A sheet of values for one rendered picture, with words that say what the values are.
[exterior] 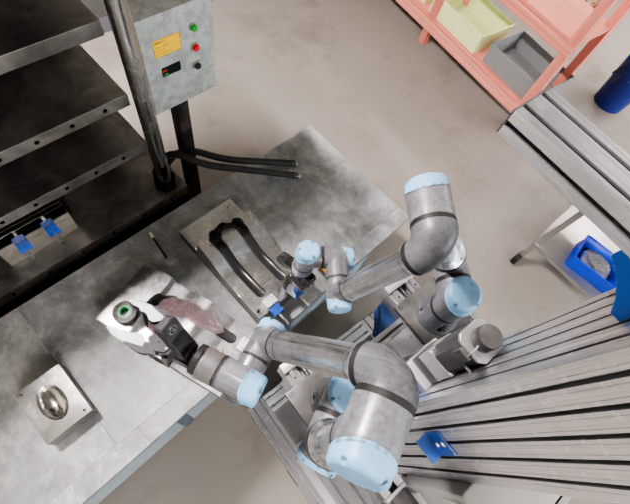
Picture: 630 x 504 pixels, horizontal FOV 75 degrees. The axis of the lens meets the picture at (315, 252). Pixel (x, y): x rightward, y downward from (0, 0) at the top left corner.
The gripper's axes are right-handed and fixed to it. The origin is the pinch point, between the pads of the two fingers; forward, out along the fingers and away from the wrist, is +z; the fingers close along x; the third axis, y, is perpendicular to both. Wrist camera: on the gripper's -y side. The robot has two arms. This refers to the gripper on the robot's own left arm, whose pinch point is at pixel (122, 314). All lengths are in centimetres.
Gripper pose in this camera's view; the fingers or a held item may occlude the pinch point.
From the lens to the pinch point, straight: 100.8
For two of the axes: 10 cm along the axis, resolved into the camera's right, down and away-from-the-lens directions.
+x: 4.1, -7.1, 5.8
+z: -8.9, -4.6, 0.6
